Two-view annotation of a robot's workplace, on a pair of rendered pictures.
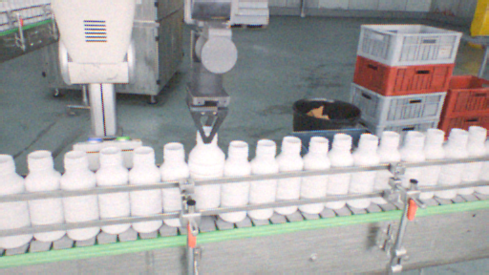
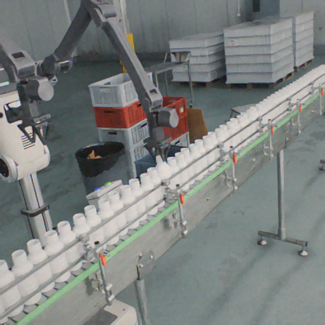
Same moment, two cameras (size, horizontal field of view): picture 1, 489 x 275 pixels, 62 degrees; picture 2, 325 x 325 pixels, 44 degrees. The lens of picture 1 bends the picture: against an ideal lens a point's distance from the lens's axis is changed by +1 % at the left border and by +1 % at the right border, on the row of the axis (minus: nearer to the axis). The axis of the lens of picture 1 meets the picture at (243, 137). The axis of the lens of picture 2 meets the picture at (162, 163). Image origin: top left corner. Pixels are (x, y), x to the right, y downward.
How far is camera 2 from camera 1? 114 cm
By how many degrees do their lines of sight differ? 31
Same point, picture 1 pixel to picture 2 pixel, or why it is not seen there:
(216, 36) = (172, 113)
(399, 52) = (125, 96)
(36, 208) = (120, 218)
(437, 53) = not seen: hidden behind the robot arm
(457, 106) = not seen: hidden behind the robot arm
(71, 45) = (16, 155)
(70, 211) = (131, 214)
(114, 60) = (40, 155)
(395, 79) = (129, 115)
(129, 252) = (155, 223)
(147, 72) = not seen: outside the picture
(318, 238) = (207, 188)
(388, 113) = (132, 138)
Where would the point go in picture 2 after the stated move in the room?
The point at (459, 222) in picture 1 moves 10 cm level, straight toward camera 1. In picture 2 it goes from (243, 160) to (248, 167)
